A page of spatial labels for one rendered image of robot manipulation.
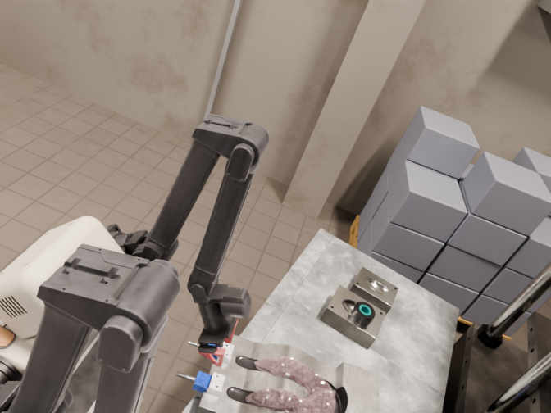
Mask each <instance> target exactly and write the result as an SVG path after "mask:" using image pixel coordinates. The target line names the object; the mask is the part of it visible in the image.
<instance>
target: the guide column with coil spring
mask: <svg viewBox="0 0 551 413"><path fill-rule="evenodd" d="M550 379H551V351H550V352H548V353H547V354H546V355H545V356H544V357H543V358H541V359H540V360H539V361H538V362H537V363H536V364H534V365H533V366H532V367H531V368H530V369H529V370H528V371H527V372H526V373H525V374H524V375H522V376H521V377H520V378H519V379H518V380H517V381H515V382H514V383H513V384H512V385H511V386H510V387H508V388H507V389H506V390H505V391H504V392H503V393H501V394H500V395H499V396H498V397H497V398H495V399H494V400H493V401H492V402H491V403H490V404H489V405H488V406H487V407H486V408H485V409H484V410H482V411H481V412H480V413H509V412H511V411H512V410H513V409H514V408H516V407H517V406H518V405H520V404H521V403H522V402H523V401H525V400H526V399H527V398H528V397H529V396H530V395H531V394H532V393H533V392H534V391H536V390H537V389H538V388H540V387H541V386H543V385H544V384H545V383H546V382H548V381H549V380H550Z"/></svg>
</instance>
